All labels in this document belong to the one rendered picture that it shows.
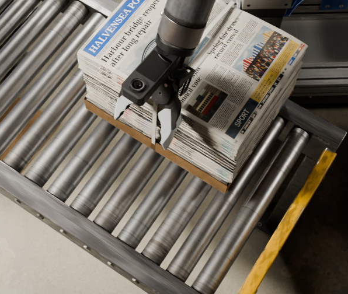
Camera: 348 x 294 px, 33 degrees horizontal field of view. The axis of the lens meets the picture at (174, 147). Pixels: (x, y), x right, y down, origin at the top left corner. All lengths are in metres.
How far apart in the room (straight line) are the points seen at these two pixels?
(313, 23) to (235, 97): 1.19
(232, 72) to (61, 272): 1.18
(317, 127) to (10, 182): 0.72
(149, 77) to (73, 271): 1.24
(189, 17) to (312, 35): 1.33
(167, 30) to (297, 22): 1.33
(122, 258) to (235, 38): 0.52
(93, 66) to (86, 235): 0.37
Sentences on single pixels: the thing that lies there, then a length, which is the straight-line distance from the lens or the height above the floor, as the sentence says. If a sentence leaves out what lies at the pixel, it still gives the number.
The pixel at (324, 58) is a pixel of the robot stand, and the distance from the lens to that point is 2.20.
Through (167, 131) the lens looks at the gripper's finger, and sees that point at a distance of 1.05.
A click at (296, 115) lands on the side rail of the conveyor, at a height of 0.80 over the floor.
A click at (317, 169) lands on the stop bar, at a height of 0.82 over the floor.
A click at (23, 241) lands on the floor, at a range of 2.15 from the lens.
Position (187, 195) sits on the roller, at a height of 0.80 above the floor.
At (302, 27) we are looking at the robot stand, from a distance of 2.25.
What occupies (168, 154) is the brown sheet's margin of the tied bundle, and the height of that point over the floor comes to 0.86.
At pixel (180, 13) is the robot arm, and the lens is 0.95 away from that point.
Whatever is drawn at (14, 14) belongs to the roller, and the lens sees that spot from 1.57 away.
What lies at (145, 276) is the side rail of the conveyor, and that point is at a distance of 1.26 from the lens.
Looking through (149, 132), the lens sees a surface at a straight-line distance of 1.25.
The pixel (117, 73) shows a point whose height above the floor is 1.06.
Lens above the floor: 2.04
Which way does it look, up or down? 68 degrees down
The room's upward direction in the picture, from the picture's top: straight up
